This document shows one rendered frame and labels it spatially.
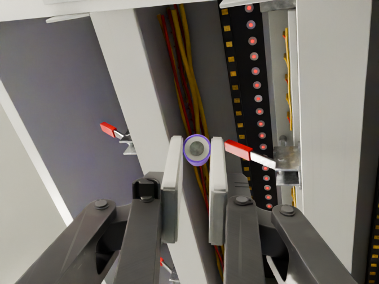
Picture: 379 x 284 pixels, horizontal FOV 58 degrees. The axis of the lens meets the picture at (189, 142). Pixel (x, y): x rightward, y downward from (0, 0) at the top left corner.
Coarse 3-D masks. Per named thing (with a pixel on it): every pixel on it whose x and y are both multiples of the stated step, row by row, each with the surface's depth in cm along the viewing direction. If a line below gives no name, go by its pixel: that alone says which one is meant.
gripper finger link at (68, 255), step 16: (96, 208) 14; (112, 208) 14; (80, 224) 13; (96, 224) 13; (64, 240) 12; (80, 240) 12; (96, 240) 13; (48, 256) 11; (64, 256) 11; (80, 256) 11; (96, 256) 14; (112, 256) 14; (32, 272) 11; (48, 272) 11; (64, 272) 11; (80, 272) 12; (96, 272) 13
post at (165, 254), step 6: (162, 246) 86; (162, 252) 85; (168, 252) 84; (162, 258) 83; (168, 258) 83; (168, 264) 81; (162, 270) 80; (162, 276) 79; (168, 276) 78; (162, 282) 77; (168, 282) 77; (222, 282) 74; (270, 282) 72; (276, 282) 72
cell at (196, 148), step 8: (192, 136) 21; (200, 136) 21; (184, 144) 21; (192, 144) 21; (200, 144) 21; (208, 144) 21; (184, 152) 21; (192, 152) 21; (200, 152) 21; (208, 152) 21; (192, 160) 21; (200, 160) 21
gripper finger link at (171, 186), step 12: (180, 144) 20; (168, 156) 19; (180, 156) 19; (168, 168) 17; (180, 168) 18; (168, 180) 16; (180, 180) 19; (168, 192) 15; (180, 192) 19; (168, 204) 15; (168, 216) 16; (168, 228) 16; (168, 240) 16
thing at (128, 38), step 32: (96, 32) 33; (128, 32) 32; (160, 32) 45; (128, 64) 34; (160, 64) 45; (128, 96) 36; (160, 96) 45; (192, 96) 49; (128, 128) 44; (160, 128) 38; (192, 128) 58; (160, 160) 40; (192, 192) 57; (192, 224) 46; (192, 256) 49
